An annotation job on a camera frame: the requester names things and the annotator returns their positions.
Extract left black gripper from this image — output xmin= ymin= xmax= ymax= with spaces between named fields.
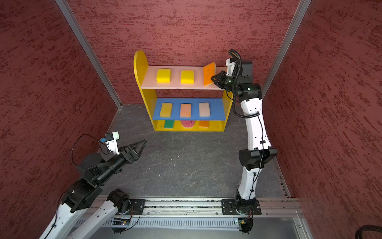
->
xmin=97 ymin=139 xmax=148 ymax=184

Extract tan yellow sponge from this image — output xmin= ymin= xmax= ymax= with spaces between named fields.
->
xmin=203 ymin=62 xmax=216 ymax=86

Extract green yellow sponge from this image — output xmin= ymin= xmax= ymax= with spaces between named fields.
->
xmin=164 ymin=120 xmax=175 ymax=129

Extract pale pink sponge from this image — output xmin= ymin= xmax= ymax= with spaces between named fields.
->
xmin=199 ymin=102 xmax=210 ymax=118

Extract dark yellow sponge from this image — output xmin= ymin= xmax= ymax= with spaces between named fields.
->
xmin=160 ymin=103 xmax=173 ymax=118

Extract bright yellow sponge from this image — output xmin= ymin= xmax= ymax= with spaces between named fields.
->
xmin=156 ymin=69 xmax=171 ymax=83
xmin=181 ymin=70 xmax=195 ymax=84

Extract orange sponge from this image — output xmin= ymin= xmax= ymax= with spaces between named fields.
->
xmin=199 ymin=120 xmax=210 ymax=128

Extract smiley face sponge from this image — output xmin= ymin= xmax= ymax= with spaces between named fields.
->
xmin=181 ymin=120 xmax=195 ymax=129

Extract salmon pink sponge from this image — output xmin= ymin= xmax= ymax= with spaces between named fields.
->
xmin=180 ymin=104 xmax=192 ymax=118

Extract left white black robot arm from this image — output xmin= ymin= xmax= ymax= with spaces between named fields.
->
xmin=41 ymin=139 xmax=147 ymax=239

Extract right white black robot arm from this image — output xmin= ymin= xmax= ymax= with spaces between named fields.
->
xmin=211 ymin=58 xmax=277 ymax=215

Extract yellow shelf pink blue boards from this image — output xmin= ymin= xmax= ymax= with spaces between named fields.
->
xmin=133 ymin=50 xmax=232 ymax=132

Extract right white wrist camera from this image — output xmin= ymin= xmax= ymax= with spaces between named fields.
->
xmin=226 ymin=57 xmax=239 ymax=78

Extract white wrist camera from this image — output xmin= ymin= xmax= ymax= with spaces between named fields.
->
xmin=226 ymin=57 xmax=239 ymax=78
xmin=100 ymin=131 xmax=119 ymax=155

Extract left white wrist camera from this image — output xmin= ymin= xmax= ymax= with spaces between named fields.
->
xmin=100 ymin=131 xmax=119 ymax=155

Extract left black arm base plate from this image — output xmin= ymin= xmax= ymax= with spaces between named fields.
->
xmin=117 ymin=199 xmax=146 ymax=215

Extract left circuit board with wires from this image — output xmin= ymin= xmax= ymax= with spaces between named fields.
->
xmin=110 ymin=207 xmax=142 ymax=234

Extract circuit board with wires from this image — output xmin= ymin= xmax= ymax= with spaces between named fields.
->
xmin=238 ymin=211 xmax=253 ymax=234
xmin=110 ymin=207 xmax=142 ymax=234

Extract right aluminium corner post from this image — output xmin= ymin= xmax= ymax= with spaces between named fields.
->
xmin=262 ymin=0 xmax=311 ymax=97

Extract aluminium corner post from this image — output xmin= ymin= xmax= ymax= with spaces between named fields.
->
xmin=262 ymin=0 xmax=311 ymax=97
xmin=55 ymin=0 xmax=122 ymax=110

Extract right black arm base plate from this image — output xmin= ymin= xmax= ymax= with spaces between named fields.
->
xmin=221 ymin=198 xmax=262 ymax=216

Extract right circuit board with wires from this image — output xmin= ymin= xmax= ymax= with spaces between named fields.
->
xmin=238 ymin=211 xmax=253 ymax=234

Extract left aluminium corner post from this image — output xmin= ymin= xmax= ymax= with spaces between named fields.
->
xmin=55 ymin=0 xmax=122 ymax=110

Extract black cable bottom right corner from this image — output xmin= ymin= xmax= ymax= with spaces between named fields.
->
xmin=355 ymin=224 xmax=382 ymax=239

